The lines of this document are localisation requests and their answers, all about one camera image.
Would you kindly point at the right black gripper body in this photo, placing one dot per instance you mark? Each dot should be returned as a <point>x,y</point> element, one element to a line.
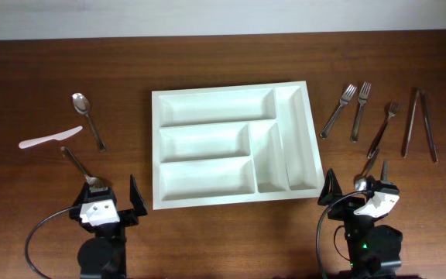
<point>344,211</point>

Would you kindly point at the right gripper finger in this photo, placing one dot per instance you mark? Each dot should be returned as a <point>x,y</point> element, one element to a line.
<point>384,172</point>
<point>331,190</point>

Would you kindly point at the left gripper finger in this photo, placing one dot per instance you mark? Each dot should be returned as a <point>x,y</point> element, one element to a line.
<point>83,195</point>
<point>139,206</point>

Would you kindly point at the steel fork dark handle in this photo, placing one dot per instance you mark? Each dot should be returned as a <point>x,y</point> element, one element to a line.
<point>391,112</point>

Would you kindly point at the steel tongs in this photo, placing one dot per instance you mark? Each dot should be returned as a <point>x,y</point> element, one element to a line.
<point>419,94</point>

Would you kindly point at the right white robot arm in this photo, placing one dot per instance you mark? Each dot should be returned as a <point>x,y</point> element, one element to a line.
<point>373,251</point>

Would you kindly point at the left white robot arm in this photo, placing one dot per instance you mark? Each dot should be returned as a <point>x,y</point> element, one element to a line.
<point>104,255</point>

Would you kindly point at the steel teaspoon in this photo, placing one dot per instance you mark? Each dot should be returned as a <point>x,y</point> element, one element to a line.
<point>360,182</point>
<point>384,170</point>

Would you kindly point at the white plastic knife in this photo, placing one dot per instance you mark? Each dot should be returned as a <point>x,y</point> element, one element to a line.
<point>58,137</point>

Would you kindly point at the large steel spoon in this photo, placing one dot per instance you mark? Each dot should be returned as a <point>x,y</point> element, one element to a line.
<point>82,105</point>

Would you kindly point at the white plastic cutlery tray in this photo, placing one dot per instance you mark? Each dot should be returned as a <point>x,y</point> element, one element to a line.
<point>238,144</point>

